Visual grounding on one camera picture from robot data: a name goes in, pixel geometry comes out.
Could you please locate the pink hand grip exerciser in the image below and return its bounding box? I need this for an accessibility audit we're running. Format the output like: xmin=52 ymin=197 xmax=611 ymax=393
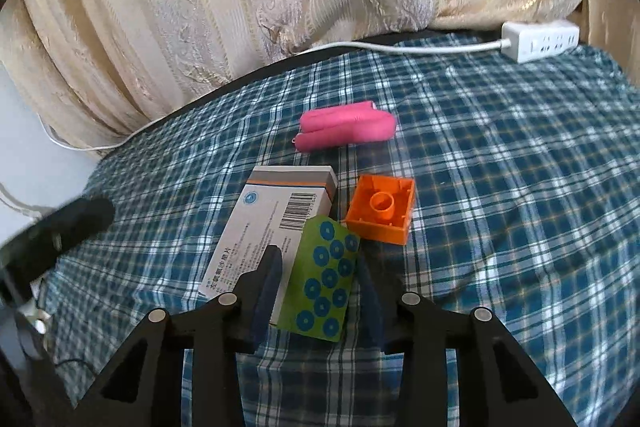
xmin=292 ymin=101 xmax=397 ymax=152

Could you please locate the white medicine box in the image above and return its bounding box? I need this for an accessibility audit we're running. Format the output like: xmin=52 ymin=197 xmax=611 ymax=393
xmin=198 ymin=165 xmax=339 ymax=325

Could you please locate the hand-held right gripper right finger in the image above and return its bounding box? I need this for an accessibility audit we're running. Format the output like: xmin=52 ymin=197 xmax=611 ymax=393
xmin=356 ymin=257 xmax=576 ymax=427

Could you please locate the blue plaid cloth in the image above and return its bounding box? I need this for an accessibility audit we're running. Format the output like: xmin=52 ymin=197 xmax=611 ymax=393
xmin=40 ymin=32 xmax=640 ymax=427

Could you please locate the orange toy block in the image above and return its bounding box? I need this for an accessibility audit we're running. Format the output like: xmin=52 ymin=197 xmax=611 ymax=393
xmin=344 ymin=174 xmax=417 ymax=247

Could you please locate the thin black cable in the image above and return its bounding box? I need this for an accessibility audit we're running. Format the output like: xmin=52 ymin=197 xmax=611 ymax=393
xmin=52 ymin=358 xmax=101 ymax=372

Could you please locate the white power strip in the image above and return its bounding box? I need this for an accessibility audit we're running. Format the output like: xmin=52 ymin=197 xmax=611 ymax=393
xmin=501 ymin=21 xmax=581 ymax=62

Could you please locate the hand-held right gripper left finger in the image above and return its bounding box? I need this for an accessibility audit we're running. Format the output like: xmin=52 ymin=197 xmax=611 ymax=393
xmin=75 ymin=244 xmax=285 ymax=427

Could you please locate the green patterned box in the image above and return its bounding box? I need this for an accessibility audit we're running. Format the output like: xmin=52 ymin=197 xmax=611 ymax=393
xmin=272 ymin=214 xmax=362 ymax=343

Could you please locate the white power cable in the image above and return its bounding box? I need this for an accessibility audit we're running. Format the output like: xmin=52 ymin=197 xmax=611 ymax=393
xmin=37 ymin=38 xmax=511 ymax=152

